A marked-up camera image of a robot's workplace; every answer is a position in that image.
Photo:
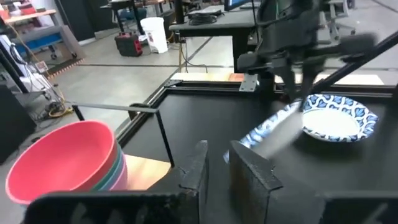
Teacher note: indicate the green plastic bowl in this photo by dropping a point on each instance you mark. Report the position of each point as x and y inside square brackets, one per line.
[112, 174]

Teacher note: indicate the white plastic bucket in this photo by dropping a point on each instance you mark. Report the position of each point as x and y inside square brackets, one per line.
[155, 35]

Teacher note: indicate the blue patterned paper plate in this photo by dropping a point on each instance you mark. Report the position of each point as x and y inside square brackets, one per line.
[332, 123]
[273, 133]

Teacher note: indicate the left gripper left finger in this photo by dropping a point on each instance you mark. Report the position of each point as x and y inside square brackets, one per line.
[124, 208]

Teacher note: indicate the black table mat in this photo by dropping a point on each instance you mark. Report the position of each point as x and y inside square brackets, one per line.
[211, 115]

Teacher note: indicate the red plastic bowl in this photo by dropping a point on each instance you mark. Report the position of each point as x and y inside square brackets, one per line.
[62, 158]

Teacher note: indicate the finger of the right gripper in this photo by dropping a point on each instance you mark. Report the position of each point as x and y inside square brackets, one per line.
[289, 81]
[308, 84]

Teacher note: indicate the black metal rig frame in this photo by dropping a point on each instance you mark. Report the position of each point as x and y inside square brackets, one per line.
[357, 60]

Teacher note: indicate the computer monitor with blue screen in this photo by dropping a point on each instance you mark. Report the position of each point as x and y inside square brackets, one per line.
[234, 3]

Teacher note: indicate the grey and blue storage cart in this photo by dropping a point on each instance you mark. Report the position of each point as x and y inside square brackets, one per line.
[40, 34]

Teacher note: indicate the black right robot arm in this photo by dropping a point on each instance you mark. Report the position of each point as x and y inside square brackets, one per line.
[289, 14]

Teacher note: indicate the black computer desk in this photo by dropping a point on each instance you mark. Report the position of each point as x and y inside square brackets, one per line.
[224, 23]

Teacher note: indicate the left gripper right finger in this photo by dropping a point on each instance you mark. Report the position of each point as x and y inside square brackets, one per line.
[264, 199]

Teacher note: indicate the black and red toolbox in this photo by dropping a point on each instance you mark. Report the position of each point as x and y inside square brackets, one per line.
[128, 45]

